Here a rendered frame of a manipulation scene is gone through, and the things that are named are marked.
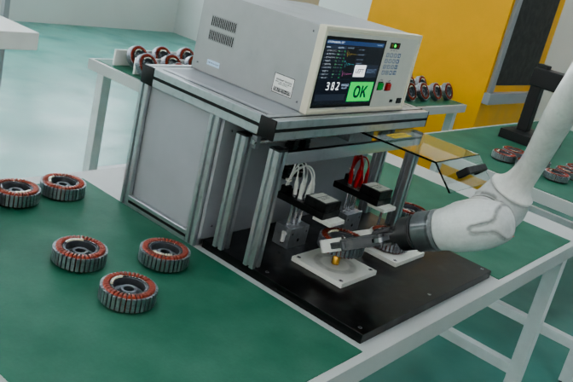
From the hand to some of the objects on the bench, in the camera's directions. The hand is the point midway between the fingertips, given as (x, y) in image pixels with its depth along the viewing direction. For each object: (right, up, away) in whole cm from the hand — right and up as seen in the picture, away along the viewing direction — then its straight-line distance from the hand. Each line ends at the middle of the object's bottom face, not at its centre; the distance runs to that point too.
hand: (342, 241), depth 171 cm
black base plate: (+4, -7, +13) cm, 15 cm away
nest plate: (+13, -4, +21) cm, 25 cm away
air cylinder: (+2, +1, +29) cm, 29 cm away
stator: (-44, -8, -30) cm, 54 cm away
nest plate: (-2, -7, +2) cm, 7 cm away
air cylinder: (-13, -1, +10) cm, 16 cm away
